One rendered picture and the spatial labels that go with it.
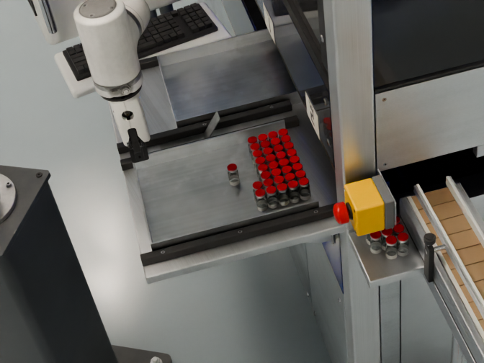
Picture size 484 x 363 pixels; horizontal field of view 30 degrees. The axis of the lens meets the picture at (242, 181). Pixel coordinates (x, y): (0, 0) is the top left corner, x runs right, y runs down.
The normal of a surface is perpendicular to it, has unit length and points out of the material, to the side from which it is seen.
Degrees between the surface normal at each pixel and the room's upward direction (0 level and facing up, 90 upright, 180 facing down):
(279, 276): 0
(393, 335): 90
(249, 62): 0
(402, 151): 90
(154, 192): 0
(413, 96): 90
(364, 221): 90
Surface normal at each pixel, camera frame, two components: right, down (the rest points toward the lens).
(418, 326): 0.23, 0.66
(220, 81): -0.12, -0.70
